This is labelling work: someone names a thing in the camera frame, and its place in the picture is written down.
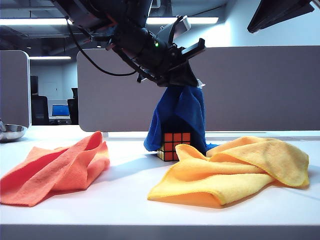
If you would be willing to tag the orange microfibre rag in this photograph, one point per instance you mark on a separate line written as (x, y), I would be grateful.
(50, 170)

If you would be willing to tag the yellow microfibre rag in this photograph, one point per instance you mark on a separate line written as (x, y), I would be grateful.
(237, 180)

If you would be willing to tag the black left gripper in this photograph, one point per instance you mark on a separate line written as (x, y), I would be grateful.
(160, 57)

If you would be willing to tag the white wrist camera on mount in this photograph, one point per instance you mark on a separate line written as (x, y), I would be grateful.
(183, 23)

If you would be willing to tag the long ceiling light strip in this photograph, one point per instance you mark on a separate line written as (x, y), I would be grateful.
(200, 20)

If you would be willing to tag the blue microfibre rag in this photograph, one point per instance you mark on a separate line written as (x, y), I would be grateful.
(190, 110)

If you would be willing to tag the short ceiling light strip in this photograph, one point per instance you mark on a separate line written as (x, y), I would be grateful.
(50, 58)

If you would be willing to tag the stainless steel bowl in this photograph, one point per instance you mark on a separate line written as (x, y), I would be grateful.
(11, 132)

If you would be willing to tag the white divider support foot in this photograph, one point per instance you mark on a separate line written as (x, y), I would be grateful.
(105, 134)

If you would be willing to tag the black background screen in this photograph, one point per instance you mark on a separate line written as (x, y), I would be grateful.
(34, 85)

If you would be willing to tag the open laptop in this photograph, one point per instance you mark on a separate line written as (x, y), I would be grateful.
(60, 110)

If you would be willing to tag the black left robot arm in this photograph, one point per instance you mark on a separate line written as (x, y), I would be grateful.
(112, 15)

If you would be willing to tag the wide grey desk divider panel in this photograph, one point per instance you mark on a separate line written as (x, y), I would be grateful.
(250, 87)

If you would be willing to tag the narrow grey desk divider panel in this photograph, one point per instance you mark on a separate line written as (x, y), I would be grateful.
(12, 87)

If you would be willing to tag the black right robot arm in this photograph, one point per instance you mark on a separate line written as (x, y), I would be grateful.
(277, 12)

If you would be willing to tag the Rubik's cube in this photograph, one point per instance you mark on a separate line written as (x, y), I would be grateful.
(175, 147)

